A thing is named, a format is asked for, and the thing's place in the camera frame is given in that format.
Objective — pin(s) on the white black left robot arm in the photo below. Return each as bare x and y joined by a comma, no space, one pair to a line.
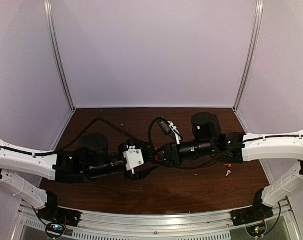
90,160

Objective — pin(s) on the aluminium frame post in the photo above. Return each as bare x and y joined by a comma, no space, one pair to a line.
255,33
48,8

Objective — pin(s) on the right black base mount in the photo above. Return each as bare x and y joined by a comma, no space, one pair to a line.
255,213

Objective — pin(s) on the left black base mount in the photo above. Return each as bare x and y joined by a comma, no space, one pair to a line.
53,213

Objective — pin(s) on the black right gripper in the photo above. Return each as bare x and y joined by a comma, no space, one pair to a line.
171,154

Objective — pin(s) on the left aluminium frame post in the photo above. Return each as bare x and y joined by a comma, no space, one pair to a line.
48,8

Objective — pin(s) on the right aluminium frame post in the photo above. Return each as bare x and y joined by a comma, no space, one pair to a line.
255,33

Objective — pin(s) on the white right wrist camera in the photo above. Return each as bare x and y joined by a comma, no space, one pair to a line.
170,129

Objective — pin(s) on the red earbud far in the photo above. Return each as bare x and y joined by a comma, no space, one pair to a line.
228,165

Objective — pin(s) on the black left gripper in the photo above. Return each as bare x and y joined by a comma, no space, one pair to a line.
140,174

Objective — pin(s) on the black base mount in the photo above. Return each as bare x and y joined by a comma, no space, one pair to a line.
53,213
255,213

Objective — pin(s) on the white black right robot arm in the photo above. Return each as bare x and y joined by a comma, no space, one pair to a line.
238,148

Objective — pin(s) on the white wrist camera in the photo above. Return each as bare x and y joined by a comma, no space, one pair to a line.
170,129
133,157

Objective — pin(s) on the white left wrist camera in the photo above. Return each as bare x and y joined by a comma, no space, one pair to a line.
133,157

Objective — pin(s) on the aluminium front rail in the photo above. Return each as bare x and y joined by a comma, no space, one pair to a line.
213,225

